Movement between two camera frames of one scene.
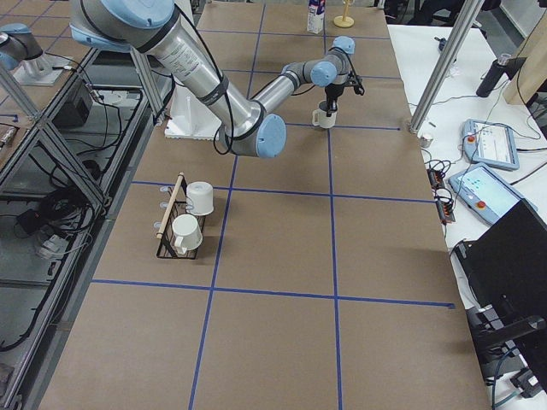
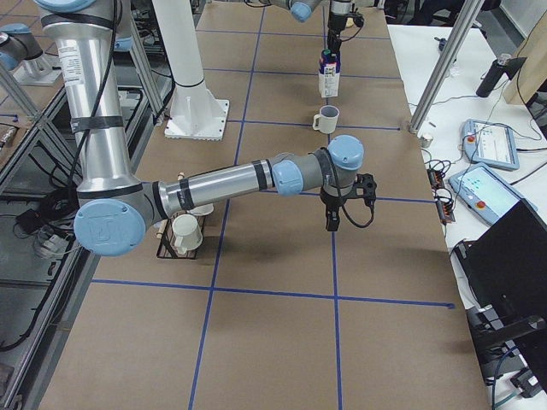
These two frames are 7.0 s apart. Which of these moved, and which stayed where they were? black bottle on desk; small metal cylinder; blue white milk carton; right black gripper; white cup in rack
Moved: blue white milk carton; right black gripper
Stayed: small metal cylinder; black bottle on desk; white cup in rack
